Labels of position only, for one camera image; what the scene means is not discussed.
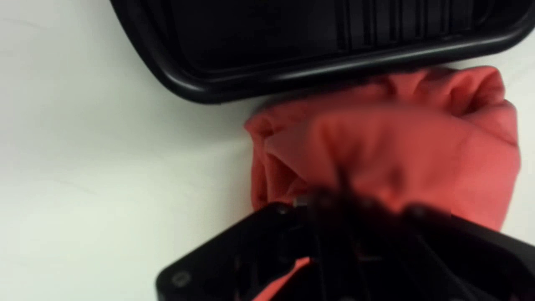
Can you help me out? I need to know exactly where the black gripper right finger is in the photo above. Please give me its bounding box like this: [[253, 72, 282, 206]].
[[339, 172, 535, 301]]

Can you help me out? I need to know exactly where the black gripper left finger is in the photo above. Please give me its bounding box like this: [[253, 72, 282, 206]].
[[156, 191, 342, 301]]

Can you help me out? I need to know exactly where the red-orange cloth towel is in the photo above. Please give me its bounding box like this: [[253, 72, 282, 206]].
[[243, 65, 522, 301]]

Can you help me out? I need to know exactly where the black plastic tray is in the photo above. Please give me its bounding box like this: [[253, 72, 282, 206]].
[[109, 0, 535, 104]]

